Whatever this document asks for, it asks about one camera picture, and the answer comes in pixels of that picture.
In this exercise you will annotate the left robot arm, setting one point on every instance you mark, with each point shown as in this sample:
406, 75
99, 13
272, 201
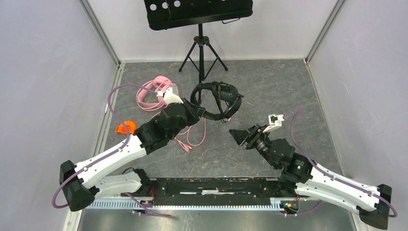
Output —
83, 182

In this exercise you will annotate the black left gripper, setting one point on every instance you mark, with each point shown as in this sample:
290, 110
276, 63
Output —
195, 111

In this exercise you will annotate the pink headphones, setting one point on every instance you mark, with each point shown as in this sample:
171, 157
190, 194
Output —
160, 83

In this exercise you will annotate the black headphones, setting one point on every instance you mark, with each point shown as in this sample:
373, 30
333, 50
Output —
220, 98

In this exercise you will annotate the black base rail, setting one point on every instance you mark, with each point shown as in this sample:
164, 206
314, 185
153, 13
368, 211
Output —
212, 191

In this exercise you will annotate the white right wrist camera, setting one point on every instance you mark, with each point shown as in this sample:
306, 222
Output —
275, 122

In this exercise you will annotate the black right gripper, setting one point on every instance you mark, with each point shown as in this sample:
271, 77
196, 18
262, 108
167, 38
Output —
249, 135

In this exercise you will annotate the orange plastic piece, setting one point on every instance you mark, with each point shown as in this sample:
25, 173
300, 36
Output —
128, 127

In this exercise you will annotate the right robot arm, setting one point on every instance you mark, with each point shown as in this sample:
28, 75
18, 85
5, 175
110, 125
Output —
303, 177

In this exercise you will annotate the black music stand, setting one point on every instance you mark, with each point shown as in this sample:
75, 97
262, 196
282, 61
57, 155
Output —
167, 14

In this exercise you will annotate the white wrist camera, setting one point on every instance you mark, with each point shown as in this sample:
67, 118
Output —
169, 95
275, 122

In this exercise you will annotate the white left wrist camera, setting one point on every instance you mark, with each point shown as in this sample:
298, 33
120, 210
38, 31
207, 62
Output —
169, 95

